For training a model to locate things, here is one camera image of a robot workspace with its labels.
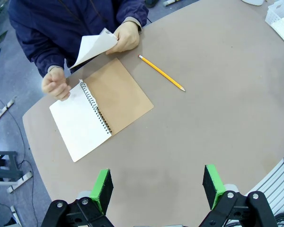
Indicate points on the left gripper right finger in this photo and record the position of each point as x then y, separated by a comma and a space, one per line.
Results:
214, 186

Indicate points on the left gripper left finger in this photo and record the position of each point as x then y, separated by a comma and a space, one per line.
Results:
101, 189

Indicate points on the spiral notebook brown cover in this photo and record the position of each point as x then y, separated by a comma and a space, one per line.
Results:
118, 97

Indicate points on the yellow pencil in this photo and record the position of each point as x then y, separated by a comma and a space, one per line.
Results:
162, 72

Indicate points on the torn white paper sheet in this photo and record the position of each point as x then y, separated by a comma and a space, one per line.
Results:
92, 47

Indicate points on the person left forearm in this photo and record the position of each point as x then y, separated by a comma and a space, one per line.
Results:
132, 11

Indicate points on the person right forearm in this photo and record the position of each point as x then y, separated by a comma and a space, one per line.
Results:
38, 54

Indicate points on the grey slatted robot base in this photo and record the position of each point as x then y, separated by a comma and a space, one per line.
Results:
272, 179

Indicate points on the person right hand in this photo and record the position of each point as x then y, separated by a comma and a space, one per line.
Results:
55, 84

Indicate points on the person left hand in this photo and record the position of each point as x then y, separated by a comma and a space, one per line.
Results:
127, 37

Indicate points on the white table foot bar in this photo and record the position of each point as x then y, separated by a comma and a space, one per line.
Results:
20, 181
4, 110

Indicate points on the grey step stool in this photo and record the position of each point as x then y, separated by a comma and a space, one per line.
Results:
3, 165

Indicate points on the person torso purple jacket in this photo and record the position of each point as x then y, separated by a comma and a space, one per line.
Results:
61, 23

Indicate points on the white plastic mesh basket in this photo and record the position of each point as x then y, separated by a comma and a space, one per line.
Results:
275, 14

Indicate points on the white cylindrical bin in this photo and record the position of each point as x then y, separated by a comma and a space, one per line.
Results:
252, 2

